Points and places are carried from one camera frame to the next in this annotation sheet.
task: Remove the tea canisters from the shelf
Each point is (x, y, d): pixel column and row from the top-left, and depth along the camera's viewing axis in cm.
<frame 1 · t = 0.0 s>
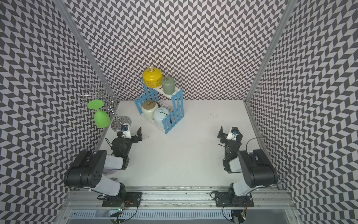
left hand: (133, 128, 91), fingers open
right hand: (228, 129, 88), fingers open
cream canister brown lid: (148, 108, 103), point 11 cm above the table
light blue tea canister: (159, 114, 96), point 13 cm above the table
blue white slatted shelf: (175, 103, 92), point 21 cm above the table
green plastic wine glass: (101, 119, 82), point 23 cm above the table

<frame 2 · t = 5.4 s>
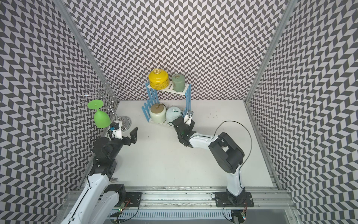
left hand: (128, 127, 77), fingers open
right hand: (185, 119, 94), fingers open
cream canister brown lid: (157, 113, 98), point 12 cm above the table
light blue tea canister: (172, 113, 96), point 14 cm above the table
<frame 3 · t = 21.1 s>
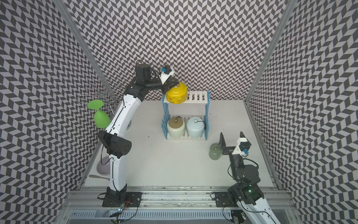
left hand: (176, 81, 75), fingers closed
right hand: (229, 134, 67), fingers open
cream canister brown lid: (176, 126, 91), point 13 cm above the table
light blue tea canister: (195, 127, 90), point 12 cm above the table
blue white slatted shelf: (198, 102, 84), point 27 cm above the table
the other named things where they were.

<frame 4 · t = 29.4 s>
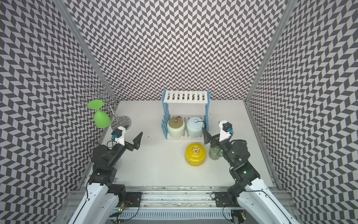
left hand: (133, 130, 73), fingers open
right hand: (210, 128, 69), fingers open
yellow tea canister: (195, 155, 82), point 9 cm above the table
the other named things where they were.

